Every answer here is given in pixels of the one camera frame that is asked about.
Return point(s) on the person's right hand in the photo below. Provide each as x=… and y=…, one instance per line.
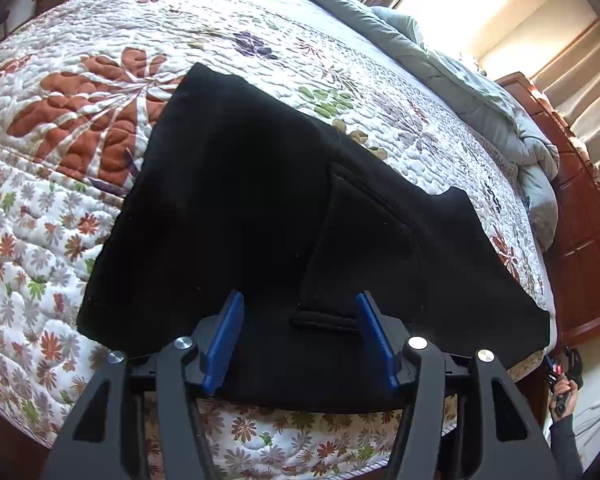
x=570, y=400

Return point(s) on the wooden headboard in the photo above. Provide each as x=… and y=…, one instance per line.
x=580, y=260

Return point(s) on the black pants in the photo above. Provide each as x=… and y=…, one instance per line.
x=230, y=210

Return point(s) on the grey-blue comforter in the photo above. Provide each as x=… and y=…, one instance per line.
x=480, y=105

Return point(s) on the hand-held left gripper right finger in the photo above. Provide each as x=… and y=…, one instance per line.
x=377, y=340

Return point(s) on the floral quilted bedspread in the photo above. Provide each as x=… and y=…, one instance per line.
x=70, y=220

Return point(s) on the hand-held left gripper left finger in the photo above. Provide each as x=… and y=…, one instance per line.
x=225, y=340

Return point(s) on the person's right forearm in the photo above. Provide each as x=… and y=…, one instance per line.
x=567, y=450

